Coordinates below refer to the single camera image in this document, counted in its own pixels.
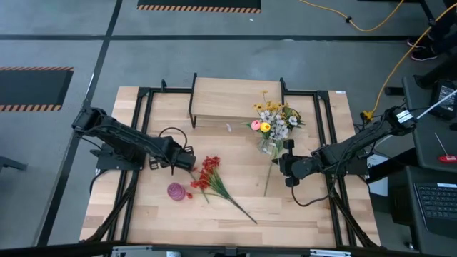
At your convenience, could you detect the yellow artificial flower bunch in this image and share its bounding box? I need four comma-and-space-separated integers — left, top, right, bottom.
252, 89, 304, 123

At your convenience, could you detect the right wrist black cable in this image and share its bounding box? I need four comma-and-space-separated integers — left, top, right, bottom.
291, 184, 339, 208

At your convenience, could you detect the white box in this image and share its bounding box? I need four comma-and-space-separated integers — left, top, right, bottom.
367, 153, 390, 198

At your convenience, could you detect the wooden shelf with black legs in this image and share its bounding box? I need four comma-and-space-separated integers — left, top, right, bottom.
188, 72, 288, 129

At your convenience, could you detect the black power cable bundle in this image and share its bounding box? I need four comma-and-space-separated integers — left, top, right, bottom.
354, 101, 393, 140

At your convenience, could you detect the black stand leg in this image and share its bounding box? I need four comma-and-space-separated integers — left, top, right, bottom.
413, 59, 457, 91

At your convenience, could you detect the red artificial flower bunch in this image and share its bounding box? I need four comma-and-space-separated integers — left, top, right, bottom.
189, 156, 258, 225

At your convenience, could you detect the black tablet screen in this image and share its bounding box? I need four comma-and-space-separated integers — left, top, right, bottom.
429, 80, 457, 121

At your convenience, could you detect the black keyboard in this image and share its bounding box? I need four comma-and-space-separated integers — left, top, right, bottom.
413, 181, 457, 237

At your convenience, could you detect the white cable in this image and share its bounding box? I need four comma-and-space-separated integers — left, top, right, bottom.
416, 89, 457, 120

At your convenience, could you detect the silver metal bracket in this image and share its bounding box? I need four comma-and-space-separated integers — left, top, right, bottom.
308, 248, 353, 257
111, 245, 154, 257

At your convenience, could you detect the purple ribbed glass vase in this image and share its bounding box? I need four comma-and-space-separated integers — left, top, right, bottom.
166, 182, 187, 203

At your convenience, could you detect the person's shoe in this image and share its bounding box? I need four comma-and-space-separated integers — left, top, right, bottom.
410, 48, 439, 62
406, 37, 431, 49

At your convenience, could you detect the red handled screwdriver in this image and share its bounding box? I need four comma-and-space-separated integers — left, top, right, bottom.
433, 131, 457, 164

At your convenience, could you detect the black metal table frame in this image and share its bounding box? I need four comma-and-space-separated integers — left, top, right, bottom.
79, 79, 381, 250

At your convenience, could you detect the clear glass vase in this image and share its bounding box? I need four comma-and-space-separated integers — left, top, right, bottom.
257, 137, 279, 158

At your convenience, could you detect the yellow extension cable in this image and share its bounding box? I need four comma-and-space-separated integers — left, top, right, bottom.
359, 1, 457, 123
298, 0, 406, 33

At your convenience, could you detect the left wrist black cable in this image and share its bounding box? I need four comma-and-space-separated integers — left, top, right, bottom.
158, 126, 189, 153

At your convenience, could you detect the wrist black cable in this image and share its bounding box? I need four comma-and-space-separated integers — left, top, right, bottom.
158, 126, 189, 153
291, 184, 339, 208

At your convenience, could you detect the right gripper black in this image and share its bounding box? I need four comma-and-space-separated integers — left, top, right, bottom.
271, 138, 323, 189

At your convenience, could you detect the pink artificial tulip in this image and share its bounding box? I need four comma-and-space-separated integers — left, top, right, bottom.
244, 119, 263, 132

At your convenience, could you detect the grey chair leg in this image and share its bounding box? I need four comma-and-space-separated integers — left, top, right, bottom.
0, 156, 29, 173

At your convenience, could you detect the person's leg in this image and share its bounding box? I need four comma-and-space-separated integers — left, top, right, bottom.
426, 12, 457, 55

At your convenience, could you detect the white artificial flower bunch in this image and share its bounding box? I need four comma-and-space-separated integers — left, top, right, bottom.
226, 109, 300, 156

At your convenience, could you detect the black striped floor mat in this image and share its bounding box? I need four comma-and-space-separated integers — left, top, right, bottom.
136, 0, 262, 14
0, 66, 75, 113

